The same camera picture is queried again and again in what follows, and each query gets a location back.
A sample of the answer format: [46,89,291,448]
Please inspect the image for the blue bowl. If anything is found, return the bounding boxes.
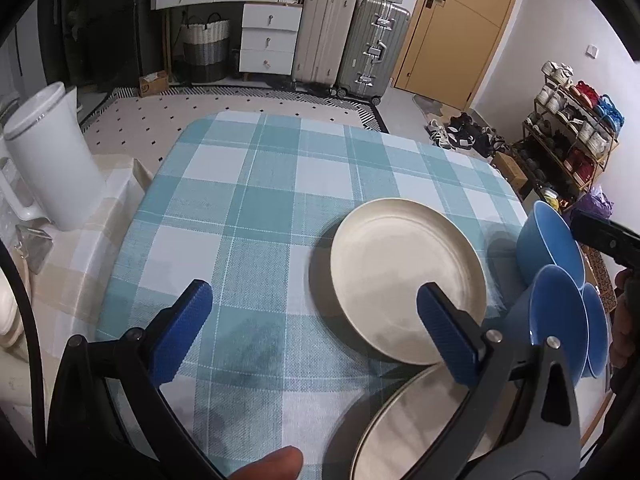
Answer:
[515,200,586,288]
[582,283,608,378]
[498,264,589,386]

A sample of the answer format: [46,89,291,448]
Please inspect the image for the cream plate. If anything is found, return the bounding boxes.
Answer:
[330,198,487,365]
[349,358,522,480]

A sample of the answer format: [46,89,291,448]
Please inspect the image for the right hand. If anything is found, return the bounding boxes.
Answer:
[610,269,636,370]

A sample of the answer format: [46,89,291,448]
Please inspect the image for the left hand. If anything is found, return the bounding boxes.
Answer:
[229,446,304,480]

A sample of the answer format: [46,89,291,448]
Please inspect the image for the purple plastic bag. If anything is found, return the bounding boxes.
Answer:
[567,185,614,221]

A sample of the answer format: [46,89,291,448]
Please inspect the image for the wooden shoe rack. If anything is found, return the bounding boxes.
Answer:
[512,61,625,211]

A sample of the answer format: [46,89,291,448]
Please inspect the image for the brown cardboard box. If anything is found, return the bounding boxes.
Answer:
[491,152,528,192]

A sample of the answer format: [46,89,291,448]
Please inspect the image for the beige plaid tablecloth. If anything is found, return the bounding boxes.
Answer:
[0,152,155,401]

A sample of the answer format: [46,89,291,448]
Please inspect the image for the stacked small cream dishes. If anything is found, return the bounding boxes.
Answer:
[0,273,23,349]

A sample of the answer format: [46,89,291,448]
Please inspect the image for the metal phone stand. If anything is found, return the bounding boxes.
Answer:
[15,224,53,274]

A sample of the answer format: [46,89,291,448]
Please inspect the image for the wooden door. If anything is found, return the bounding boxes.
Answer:
[394,0,515,110]

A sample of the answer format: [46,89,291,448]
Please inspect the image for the teal plaid tablecloth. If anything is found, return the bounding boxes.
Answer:
[96,112,526,479]

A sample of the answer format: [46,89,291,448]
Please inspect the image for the white electric kettle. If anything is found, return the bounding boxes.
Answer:
[1,81,105,231]

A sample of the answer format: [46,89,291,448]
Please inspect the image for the dotted floor rug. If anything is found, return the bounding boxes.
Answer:
[81,86,388,172]

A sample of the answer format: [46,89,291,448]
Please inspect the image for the silver suitcase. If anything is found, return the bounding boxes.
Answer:
[336,0,410,105]

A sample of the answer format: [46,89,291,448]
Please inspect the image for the small cardboard box on floor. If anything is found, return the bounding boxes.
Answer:
[139,70,169,98]

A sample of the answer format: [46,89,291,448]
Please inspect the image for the beige suitcase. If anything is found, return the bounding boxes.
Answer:
[292,0,357,88]

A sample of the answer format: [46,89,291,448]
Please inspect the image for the woven laundry basket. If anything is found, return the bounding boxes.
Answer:
[180,12,230,84]

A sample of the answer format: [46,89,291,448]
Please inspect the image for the white desk with drawers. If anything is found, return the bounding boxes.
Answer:
[151,0,303,76]

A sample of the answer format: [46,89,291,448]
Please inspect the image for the black cable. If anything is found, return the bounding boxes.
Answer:
[0,238,49,461]

